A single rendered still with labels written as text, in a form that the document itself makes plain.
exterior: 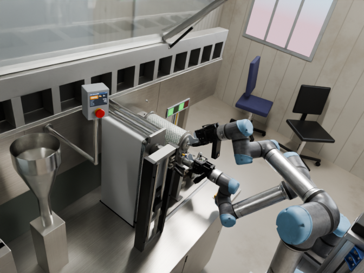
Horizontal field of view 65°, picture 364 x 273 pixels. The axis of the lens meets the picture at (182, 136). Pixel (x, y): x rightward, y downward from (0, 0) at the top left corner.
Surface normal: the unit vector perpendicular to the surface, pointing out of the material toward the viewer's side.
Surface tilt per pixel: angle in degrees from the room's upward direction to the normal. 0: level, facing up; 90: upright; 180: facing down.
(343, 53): 90
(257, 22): 90
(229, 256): 0
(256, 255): 0
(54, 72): 90
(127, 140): 90
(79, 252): 0
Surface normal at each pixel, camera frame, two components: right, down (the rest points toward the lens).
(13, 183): 0.79, 0.44
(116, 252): 0.16, -0.82
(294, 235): -0.89, -0.03
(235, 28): -0.70, 0.29
